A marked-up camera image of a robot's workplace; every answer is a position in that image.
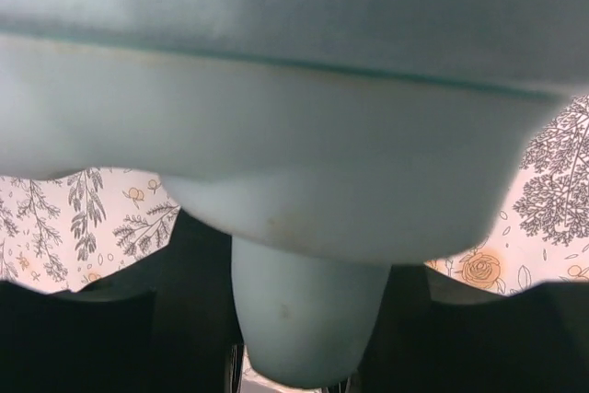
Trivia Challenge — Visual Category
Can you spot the light blue suitcase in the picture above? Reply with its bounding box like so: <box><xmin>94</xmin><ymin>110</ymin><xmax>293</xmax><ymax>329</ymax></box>
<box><xmin>1</xmin><ymin>0</ymin><xmax>588</xmax><ymax>388</ymax></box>

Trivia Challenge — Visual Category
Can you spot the floral patterned table mat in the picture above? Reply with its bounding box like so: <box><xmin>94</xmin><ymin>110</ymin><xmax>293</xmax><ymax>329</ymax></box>
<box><xmin>1</xmin><ymin>95</ymin><xmax>588</xmax><ymax>295</ymax></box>

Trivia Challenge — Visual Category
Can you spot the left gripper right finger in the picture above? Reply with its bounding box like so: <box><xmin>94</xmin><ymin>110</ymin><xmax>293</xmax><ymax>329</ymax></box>
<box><xmin>359</xmin><ymin>265</ymin><xmax>588</xmax><ymax>393</ymax></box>

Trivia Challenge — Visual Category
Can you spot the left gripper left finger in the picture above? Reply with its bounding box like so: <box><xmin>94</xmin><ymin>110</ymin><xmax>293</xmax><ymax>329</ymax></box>
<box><xmin>1</xmin><ymin>213</ymin><xmax>243</xmax><ymax>392</ymax></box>

